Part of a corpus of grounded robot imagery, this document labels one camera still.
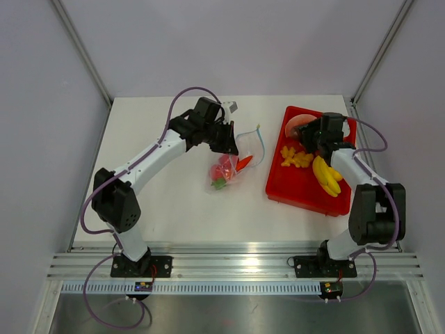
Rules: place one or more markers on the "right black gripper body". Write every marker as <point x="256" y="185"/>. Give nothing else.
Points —
<point x="313" y="137"/>

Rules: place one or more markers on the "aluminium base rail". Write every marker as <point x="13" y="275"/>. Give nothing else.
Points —
<point x="229" y="261"/>

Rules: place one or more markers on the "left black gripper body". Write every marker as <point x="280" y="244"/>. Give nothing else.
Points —
<point x="208" y="129"/>

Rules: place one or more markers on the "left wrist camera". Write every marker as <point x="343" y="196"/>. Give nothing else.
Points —
<point x="230" y="106"/>

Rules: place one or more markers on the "wrinkled red apple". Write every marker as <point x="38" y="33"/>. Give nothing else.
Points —
<point x="216" y="172"/>

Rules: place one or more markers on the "right black mount plate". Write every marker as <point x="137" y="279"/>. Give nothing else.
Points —
<point x="310" y="266"/>

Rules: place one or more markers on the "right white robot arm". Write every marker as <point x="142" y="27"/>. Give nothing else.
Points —
<point x="377" y="214"/>

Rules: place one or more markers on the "yellow grape cluster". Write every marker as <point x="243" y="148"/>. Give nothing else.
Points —
<point x="299" y="159"/>

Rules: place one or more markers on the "white slotted cable duct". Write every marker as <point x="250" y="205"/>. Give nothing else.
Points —
<point x="195" y="288"/>

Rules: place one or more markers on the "watermelon slice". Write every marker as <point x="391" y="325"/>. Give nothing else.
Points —
<point x="296" y="121"/>

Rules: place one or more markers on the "right aluminium frame post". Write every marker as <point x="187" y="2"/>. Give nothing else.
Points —
<point x="383" y="48"/>

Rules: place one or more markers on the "black mount plate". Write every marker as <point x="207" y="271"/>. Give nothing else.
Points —
<point x="310" y="266"/>
<point x="158" y="266"/>

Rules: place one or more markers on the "yellow banana bunch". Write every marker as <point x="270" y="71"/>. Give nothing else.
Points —
<point x="327" y="177"/>

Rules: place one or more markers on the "red plastic bin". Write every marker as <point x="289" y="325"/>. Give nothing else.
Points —
<point x="299" y="187"/>

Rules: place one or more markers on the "left black mount plate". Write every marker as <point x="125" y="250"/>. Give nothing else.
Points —
<point x="158" y="266"/>

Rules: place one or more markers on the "clear zip top bag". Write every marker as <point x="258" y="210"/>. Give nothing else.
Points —
<point x="248" y="143"/>

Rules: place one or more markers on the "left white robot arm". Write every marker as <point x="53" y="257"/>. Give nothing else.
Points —
<point x="115" y="192"/>

